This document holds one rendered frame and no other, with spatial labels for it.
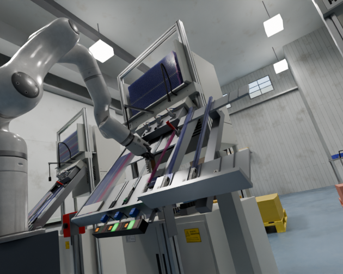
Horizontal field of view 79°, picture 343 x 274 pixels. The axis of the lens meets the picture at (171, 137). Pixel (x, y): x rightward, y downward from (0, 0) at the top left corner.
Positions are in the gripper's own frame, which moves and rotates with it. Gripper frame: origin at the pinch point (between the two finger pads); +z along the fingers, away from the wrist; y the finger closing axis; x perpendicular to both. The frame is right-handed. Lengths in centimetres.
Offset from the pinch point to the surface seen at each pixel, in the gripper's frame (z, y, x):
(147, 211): -2.0, -14.4, 34.2
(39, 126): -50, 492, -247
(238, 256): 15, -44, 45
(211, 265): 38, -18, 42
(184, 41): -20, -25, -78
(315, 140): 721, 13, -595
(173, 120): -1.5, -13.8, -20.4
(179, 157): 2.8, -21.0, 6.0
